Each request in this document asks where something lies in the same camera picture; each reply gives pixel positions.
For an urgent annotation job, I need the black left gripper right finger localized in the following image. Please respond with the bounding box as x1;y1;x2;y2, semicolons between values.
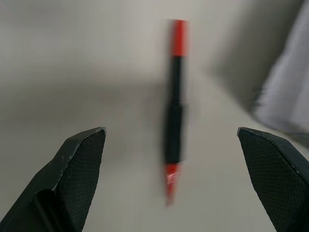
237;127;309;232

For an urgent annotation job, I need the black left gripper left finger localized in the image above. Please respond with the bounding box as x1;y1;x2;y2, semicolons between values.
0;126;107;232

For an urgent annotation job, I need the red and black marker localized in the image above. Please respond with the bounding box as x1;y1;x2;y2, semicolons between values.
163;19;190;208

